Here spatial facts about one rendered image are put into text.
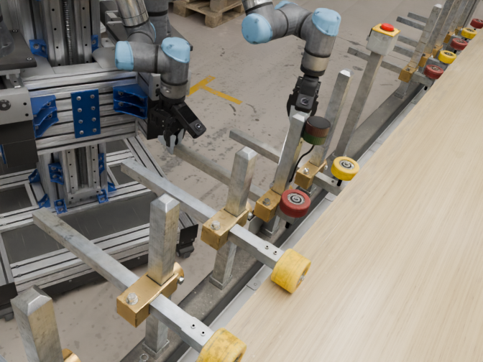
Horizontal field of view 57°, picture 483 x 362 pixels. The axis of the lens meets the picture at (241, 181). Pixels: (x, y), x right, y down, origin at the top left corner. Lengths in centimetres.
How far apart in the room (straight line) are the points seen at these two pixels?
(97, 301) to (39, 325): 139
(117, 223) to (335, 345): 130
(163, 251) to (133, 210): 130
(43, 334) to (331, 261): 66
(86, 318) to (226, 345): 125
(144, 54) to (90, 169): 80
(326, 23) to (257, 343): 80
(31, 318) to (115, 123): 111
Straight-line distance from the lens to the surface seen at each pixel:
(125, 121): 167
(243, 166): 93
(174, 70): 124
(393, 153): 154
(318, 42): 125
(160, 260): 83
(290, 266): 95
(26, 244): 200
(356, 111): 163
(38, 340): 68
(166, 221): 75
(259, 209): 122
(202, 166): 133
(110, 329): 197
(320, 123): 111
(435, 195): 144
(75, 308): 204
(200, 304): 119
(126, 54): 124
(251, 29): 119
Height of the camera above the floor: 168
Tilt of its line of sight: 40 degrees down
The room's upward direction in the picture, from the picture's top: 12 degrees clockwise
